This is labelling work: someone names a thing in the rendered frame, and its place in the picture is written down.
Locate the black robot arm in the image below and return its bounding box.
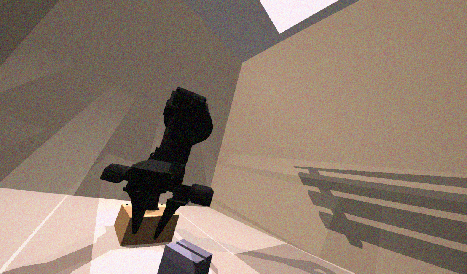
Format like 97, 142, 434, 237
128, 87, 213, 210

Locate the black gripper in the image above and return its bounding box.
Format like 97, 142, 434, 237
100, 143, 214, 240

